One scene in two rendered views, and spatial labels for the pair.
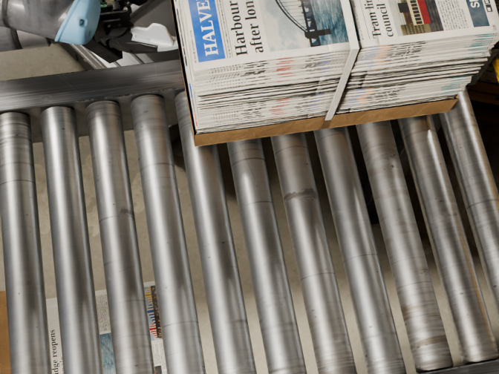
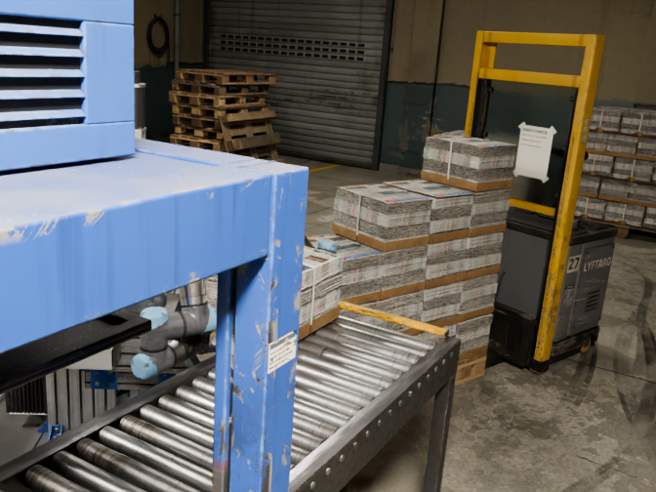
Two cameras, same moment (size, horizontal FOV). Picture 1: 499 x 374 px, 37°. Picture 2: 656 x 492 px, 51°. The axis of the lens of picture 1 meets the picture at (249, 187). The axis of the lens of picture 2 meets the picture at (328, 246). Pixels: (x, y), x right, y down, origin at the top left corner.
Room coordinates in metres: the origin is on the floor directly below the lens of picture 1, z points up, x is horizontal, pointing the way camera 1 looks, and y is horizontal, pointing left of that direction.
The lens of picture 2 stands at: (-1.11, 1.21, 1.69)
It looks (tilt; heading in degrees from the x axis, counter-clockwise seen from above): 16 degrees down; 319
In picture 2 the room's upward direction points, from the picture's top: 4 degrees clockwise
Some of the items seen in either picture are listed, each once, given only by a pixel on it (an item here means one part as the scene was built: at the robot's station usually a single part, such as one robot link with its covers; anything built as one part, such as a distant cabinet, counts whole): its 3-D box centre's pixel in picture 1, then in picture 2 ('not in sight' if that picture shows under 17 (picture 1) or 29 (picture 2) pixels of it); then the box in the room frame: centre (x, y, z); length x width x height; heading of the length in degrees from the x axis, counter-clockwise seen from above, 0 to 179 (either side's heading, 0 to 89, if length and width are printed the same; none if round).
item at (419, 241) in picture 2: not in sight; (379, 233); (1.15, -1.04, 0.86); 0.38 x 0.29 x 0.04; 179
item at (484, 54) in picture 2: not in sight; (468, 183); (1.47, -2.07, 0.97); 0.09 x 0.09 x 1.75; 89
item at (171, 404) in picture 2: not in sight; (230, 430); (0.15, 0.40, 0.77); 0.47 x 0.05 x 0.05; 20
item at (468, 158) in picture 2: not in sight; (455, 259); (1.15, -1.64, 0.65); 0.39 x 0.30 x 1.29; 179
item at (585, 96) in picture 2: not in sight; (564, 207); (0.81, -2.07, 0.97); 0.09 x 0.09 x 1.75; 89
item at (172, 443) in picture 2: not in sight; (195, 455); (0.11, 0.52, 0.77); 0.47 x 0.05 x 0.05; 20
